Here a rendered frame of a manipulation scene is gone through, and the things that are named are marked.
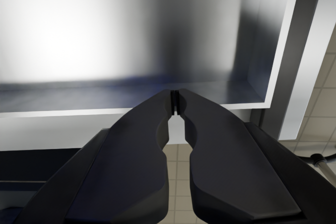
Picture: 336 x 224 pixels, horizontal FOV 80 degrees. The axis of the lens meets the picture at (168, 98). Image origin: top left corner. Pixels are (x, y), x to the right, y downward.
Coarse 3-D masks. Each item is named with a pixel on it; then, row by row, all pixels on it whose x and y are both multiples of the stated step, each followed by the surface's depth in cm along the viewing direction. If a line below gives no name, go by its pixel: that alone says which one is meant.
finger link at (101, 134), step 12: (108, 132) 8; (96, 144) 8; (72, 156) 7; (84, 156) 7; (60, 168) 7; (72, 168) 7; (84, 168) 7; (48, 180) 6; (60, 180) 6; (72, 180) 6; (36, 192) 6; (48, 192) 6; (60, 192) 6; (72, 192) 6; (36, 204) 6; (48, 204) 6; (60, 204) 6; (24, 216) 6; (36, 216) 6; (48, 216) 6; (60, 216) 5
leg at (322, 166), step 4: (316, 164) 125; (320, 164) 123; (324, 164) 122; (320, 168) 122; (324, 168) 120; (328, 168) 119; (324, 172) 119; (328, 172) 117; (332, 172) 116; (328, 176) 116; (332, 176) 115; (332, 180) 113; (332, 184) 113
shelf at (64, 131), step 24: (312, 24) 14; (312, 48) 14; (312, 72) 15; (0, 120) 18; (24, 120) 18; (48, 120) 18; (72, 120) 18; (96, 120) 18; (168, 120) 18; (288, 120) 18; (0, 144) 19; (24, 144) 19; (48, 144) 19; (72, 144) 19
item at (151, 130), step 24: (168, 96) 11; (120, 120) 9; (144, 120) 9; (120, 144) 8; (144, 144) 8; (96, 168) 7; (120, 168) 7; (144, 168) 7; (96, 192) 6; (120, 192) 6; (144, 192) 6; (168, 192) 7; (72, 216) 5; (96, 216) 5; (120, 216) 6; (144, 216) 6
